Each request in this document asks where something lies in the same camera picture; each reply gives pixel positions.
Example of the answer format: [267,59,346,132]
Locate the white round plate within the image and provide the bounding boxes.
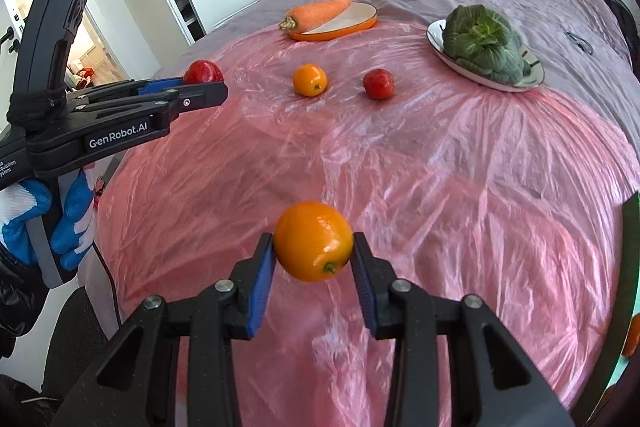
[426,19,545,92]

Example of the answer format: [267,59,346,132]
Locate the green bok choy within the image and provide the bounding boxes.
[442,5,532,85]

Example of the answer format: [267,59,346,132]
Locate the person's left hand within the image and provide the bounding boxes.
[0,169,97,273]

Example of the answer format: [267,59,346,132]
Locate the carrot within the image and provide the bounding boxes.
[278,0,353,34]

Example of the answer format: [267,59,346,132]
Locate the person's left forearm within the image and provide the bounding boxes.
[0,247,50,344]

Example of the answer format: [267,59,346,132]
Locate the pink plastic sheet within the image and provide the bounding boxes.
[95,19,640,427]

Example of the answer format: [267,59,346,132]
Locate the green rectangular tray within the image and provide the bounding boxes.
[582,194,640,427]

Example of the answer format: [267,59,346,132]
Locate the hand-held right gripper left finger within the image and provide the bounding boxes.
[75,233,276,427]

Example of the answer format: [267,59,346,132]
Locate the red plum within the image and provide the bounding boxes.
[183,60,224,85]
[363,69,396,100]

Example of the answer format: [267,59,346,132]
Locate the orange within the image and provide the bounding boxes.
[622,313,640,358]
[274,202,354,284]
[293,64,329,98]

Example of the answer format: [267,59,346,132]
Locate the black mesh chair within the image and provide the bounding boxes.
[42,284,123,408]

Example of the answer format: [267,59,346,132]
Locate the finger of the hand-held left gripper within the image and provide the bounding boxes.
[74,76,186,101]
[69,80,230,121]

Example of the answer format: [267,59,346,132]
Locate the orange oval plate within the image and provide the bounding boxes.
[287,2,378,42]

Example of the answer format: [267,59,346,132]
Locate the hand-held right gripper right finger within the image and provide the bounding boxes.
[350,232,576,427]

